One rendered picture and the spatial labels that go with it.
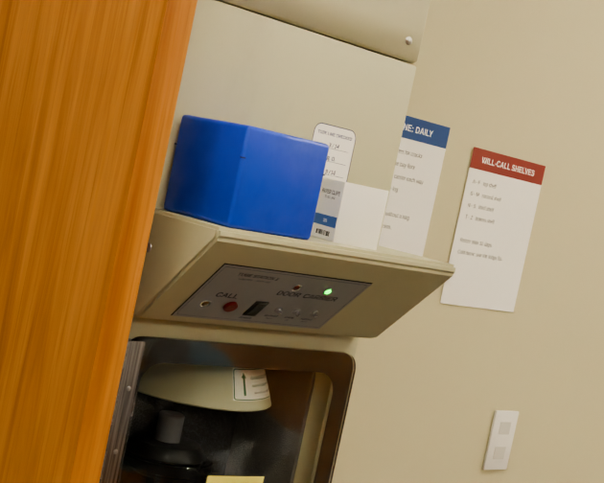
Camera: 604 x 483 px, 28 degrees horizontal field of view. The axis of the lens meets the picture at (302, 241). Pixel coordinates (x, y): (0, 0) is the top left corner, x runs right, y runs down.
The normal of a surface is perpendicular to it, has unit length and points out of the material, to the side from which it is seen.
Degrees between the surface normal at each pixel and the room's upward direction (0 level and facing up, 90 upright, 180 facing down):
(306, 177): 90
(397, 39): 90
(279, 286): 135
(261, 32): 90
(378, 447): 90
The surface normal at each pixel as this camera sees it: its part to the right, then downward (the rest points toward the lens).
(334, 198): -0.88, -0.16
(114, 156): -0.73, -0.11
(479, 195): 0.66, 0.18
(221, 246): 0.32, 0.82
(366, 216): 0.43, 0.14
